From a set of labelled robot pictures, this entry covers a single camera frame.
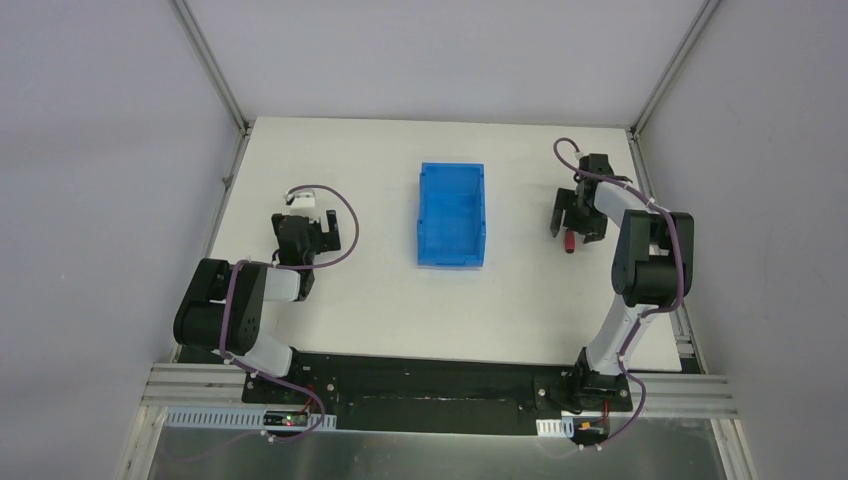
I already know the left controller board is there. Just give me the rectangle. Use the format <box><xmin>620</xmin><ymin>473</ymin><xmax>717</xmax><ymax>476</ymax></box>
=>
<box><xmin>263</xmin><ymin>410</ymin><xmax>310</xmax><ymax>428</ymax></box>

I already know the left white slotted cable duct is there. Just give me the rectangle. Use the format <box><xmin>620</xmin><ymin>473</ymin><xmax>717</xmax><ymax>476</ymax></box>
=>
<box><xmin>164</xmin><ymin>407</ymin><xmax>337</xmax><ymax>432</ymax></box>

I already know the right white slotted cable duct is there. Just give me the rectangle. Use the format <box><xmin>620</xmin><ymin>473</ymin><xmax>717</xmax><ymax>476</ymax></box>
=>
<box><xmin>535</xmin><ymin>417</ymin><xmax>575</xmax><ymax>439</ymax></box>

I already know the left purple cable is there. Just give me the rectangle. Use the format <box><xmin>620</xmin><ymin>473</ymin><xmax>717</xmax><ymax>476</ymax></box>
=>
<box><xmin>217</xmin><ymin>184</ymin><xmax>361</xmax><ymax>444</ymax></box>

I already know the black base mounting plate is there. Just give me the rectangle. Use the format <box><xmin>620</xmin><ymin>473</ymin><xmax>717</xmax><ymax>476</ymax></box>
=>
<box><xmin>241</xmin><ymin>353</ymin><xmax>633</xmax><ymax>436</ymax></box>

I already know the purple cable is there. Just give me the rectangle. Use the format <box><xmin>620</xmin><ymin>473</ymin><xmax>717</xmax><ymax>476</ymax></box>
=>
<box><xmin>535</xmin><ymin>137</ymin><xmax>686</xmax><ymax>461</ymax></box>
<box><xmin>217</xmin><ymin>184</ymin><xmax>361</xmax><ymax>444</ymax></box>

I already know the red handled screwdriver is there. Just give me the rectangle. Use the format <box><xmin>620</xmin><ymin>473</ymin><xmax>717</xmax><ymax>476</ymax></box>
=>
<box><xmin>564</xmin><ymin>230</ymin><xmax>576</xmax><ymax>254</ymax></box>

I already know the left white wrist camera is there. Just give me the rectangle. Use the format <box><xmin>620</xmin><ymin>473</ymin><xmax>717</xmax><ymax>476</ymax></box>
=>
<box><xmin>285</xmin><ymin>189</ymin><xmax>316</xmax><ymax>217</ymax></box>

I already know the right aluminium frame post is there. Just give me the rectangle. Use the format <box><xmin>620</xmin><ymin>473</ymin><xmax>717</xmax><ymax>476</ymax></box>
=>
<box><xmin>630</xmin><ymin>0</ymin><xmax>724</xmax><ymax>140</ymax></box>

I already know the aluminium front frame rail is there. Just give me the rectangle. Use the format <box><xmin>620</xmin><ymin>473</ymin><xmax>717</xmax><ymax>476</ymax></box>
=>
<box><xmin>142</xmin><ymin>363</ymin><xmax>739</xmax><ymax>420</ymax></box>

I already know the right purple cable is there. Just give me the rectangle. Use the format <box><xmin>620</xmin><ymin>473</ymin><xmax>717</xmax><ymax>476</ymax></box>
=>
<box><xmin>535</xmin><ymin>137</ymin><xmax>686</xmax><ymax>461</ymax></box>

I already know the aluminium frame post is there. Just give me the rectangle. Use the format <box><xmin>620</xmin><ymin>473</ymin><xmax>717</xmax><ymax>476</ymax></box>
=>
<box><xmin>168</xmin><ymin>0</ymin><xmax>250</xmax><ymax>136</ymax></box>
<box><xmin>630</xmin><ymin>0</ymin><xmax>724</xmax><ymax>140</ymax></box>

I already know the blue plastic bin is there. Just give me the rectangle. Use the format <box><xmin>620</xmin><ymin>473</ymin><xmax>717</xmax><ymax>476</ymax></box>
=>
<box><xmin>416</xmin><ymin>162</ymin><xmax>487</xmax><ymax>269</ymax></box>

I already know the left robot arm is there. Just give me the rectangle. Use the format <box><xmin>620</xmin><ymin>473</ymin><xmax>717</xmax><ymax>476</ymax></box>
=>
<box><xmin>173</xmin><ymin>210</ymin><xmax>341</xmax><ymax>378</ymax></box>

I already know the left aluminium frame post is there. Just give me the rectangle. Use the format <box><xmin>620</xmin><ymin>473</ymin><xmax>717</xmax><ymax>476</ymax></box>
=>
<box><xmin>168</xmin><ymin>0</ymin><xmax>250</xmax><ymax>136</ymax></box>

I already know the right controller board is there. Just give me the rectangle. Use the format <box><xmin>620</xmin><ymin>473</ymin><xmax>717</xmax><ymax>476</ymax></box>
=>
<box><xmin>572</xmin><ymin>419</ymin><xmax>611</xmax><ymax>445</ymax></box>

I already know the metal sheet front panel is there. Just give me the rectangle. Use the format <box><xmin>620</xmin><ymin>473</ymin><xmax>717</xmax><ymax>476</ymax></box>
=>
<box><xmin>149</xmin><ymin>422</ymin><xmax>726</xmax><ymax>479</ymax></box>

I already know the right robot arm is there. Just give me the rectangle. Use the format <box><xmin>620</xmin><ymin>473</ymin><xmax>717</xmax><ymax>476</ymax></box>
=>
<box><xmin>547</xmin><ymin>153</ymin><xmax>694</xmax><ymax>414</ymax></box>

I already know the white slotted cable duct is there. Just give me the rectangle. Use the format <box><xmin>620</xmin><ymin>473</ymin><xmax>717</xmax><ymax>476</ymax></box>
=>
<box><xmin>164</xmin><ymin>407</ymin><xmax>337</xmax><ymax>432</ymax></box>
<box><xmin>535</xmin><ymin>417</ymin><xmax>575</xmax><ymax>439</ymax></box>

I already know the controller board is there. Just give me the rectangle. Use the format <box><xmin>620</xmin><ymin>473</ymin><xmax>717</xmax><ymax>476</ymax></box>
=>
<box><xmin>263</xmin><ymin>410</ymin><xmax>310</xmax><ymax>428</ymax></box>
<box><xmin>572</xmin><ymin>419</ymin><xmax>611</xmax><ymax>445</ymax></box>

